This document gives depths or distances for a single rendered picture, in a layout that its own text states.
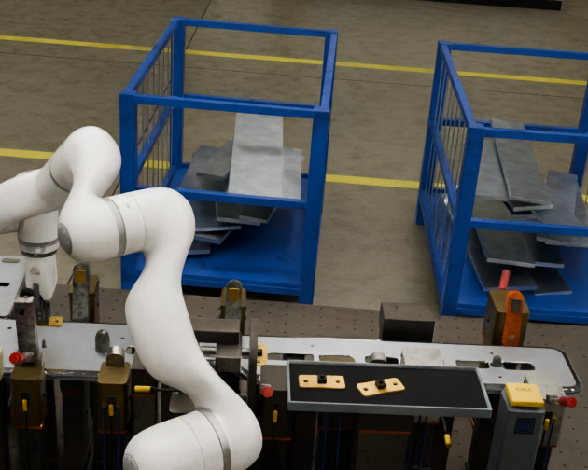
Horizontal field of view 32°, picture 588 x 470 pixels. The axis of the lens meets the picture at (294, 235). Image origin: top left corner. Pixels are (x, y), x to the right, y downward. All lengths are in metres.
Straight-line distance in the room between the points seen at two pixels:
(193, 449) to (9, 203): 0.64
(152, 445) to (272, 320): 1.39
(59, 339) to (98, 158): 0.69
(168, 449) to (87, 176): 0.46
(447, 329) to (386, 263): 1.87
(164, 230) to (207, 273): 2.57
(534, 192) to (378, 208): 1.30
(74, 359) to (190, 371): 0.62
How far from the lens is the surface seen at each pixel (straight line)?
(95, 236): 1.67
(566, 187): 4.91
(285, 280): 4.26
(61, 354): 2.29
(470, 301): 4.27
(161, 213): 1.71
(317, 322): 3.01
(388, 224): 5.29
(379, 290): 4.66
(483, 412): 1.92
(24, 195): 2.02
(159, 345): 1.68
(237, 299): 2.36
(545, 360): 2.42
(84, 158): 1.77
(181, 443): 1.67
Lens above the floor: 2.25
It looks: 26 degrees down
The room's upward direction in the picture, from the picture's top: 4 degrees clockwise
